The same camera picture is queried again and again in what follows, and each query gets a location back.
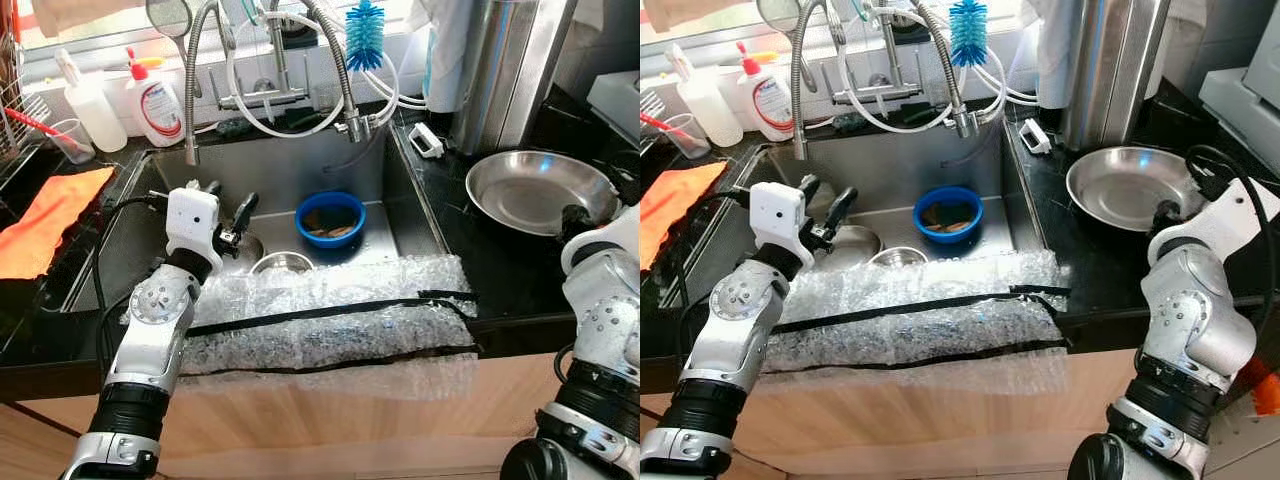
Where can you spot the steel faucet tap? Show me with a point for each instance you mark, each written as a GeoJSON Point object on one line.
{"type": "Point", "coordinates": [875, 95]}
{"type": "Point", "coordinates": [265, 98]}

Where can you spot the round stainless steel plate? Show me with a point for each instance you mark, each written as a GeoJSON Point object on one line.
{"type": "Point", "coordinates": [1125, 188]}
{"type": "Point", "coordinates": [535, 190]}

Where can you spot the translucent white squeeze bottle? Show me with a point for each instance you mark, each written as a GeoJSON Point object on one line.
{"type": "Point", "coordinates": [95, 115]}
{"type": "Point", "coordinates": [708, 110]}

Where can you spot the tall stainless steel canister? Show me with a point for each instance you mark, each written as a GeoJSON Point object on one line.
{"type": "Point", "coordinates": [510, 75]}
{"type": "Point", "coordinates": [1110, 72]}

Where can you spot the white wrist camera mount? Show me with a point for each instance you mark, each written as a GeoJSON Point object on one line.
{"type": "Point", "coordinates": [610, 235]}
{"type": "Point", "coordinates": [1225, 215]}
{"type": "Point", "coordinates": [192, 225]}
{"type": "Point", "coordinates": [776, 220]}

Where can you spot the small orange cloth piece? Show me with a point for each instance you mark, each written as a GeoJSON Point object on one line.
{"type": "Point", "coordinates": [1262, 385]}

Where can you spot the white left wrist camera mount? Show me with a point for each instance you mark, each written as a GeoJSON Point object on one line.
{"type": "Point", "coordinates": [776, 220]}
{"type": "Point", "coordinates": [192, 225]}

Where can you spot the white looped plastic tube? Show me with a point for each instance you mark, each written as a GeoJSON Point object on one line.
{"type": "Point", "coordinates": [900, 128]}
{"type": "Point", "coordinates": [285, 133]}

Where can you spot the white soap bottle red pump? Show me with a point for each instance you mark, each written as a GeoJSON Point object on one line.
{"type": "Point", "coordinates": [160, 110]}
{"type": "Point", "coordinates": [770, 105]}

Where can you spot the clear plastic cup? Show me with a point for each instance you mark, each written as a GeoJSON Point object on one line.
{"type": "Point", "coordinates": [72, 148]}
{"type": "Point", "coordinates": [687, 142]}

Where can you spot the white washing machine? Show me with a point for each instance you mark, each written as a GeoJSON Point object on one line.
{"type": "Point", "coordinates": [615, 100]}
{"type": "Point", "coordinates": [1245, 90]}

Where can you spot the dark green sponge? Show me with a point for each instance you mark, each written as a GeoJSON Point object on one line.
{"type": "Point", "coordinates": [236, 128]}
{"type": "Point", "coordinates": [851, 122]}

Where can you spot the stainless steel sink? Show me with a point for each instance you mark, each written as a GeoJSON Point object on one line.
{"type": "Point", "coordinates": [900, 160]}
{"type": "Point", "coordinates": [290, 165]}

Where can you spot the clear bubble wrap sheet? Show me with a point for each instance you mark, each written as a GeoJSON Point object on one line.
{"type": "Point", "coordinates": [920, 310]}
{"type": "Point", "coordinates": [340, 315]}

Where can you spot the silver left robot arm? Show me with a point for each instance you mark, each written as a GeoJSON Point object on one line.
{"type": "Point", "coordinates": [150, 350]}
{"type": "Point", "coordinates": [725, 350]}

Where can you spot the blue plastic bowl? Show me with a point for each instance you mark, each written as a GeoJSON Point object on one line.
{"type": "Point", "coordinates": [948, 235]}
{"type": "Point", "coordinates": [330, 238]}

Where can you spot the thin red stick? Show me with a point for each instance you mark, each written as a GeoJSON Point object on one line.
{"type": "Point", "coordinates": [35, 123]}
{"type": "Point", "coordinates": [665, 122]}

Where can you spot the white cloth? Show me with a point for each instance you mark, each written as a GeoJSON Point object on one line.
{"type": "Point", "coordinates": [1045, 18]}
{"type": "Point", "coordinates": [430, 18]}

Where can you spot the blue bottle brush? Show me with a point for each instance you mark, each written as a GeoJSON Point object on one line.
{"type": "Point", "coordinates": [364, 38]}
{"type": "Point", "coordinates": [969, 35]}

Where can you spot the round metal mesh strainer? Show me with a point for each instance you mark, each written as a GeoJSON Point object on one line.
{"type": "Point", "coordinates": [170, 18]}
{"type": "Point", "coordinates": [778, 15]}

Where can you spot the wooden cabinet front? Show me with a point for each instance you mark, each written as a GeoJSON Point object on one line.
{"type": "Point", "coordinates": [330, 430]}
{"type": "Point", "coordinates": [920, 430]}

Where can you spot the white water filter unit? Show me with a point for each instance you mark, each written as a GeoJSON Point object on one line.
{"type": "Point", "coordinates": [1052, 72]}
{"type": "Point", "coordinates": [440, 75]}

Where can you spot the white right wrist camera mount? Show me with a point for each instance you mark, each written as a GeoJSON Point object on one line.
{"type": "Point", "coordinates": [610, 235]}
{"type": "Point", "coordinates": [1225, 215]}

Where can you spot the small orange plastic item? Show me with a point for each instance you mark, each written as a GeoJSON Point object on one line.
{"type": "Point", "coordinates": [144, 61]}
{"type": "Point", "coordinates": [760, 56]}

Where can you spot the green scouring pad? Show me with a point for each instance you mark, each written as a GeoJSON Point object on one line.
{"type": "Point", "coordinates": [312, 118]}
{"type": "Point", "coordinates": [927, 113]}

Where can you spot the stainless steel bowl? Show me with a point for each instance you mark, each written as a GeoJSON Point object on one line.
{"type": "Point", "coordinates": [898, 258]}
{"type": "Point", "coordinates": [283, 264]}

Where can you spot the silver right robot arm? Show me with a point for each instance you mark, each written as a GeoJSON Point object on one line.
{"type": "Point", "coordinates": [1190, 330]}
{"type": "Point", "coordinates": [600, 330]}

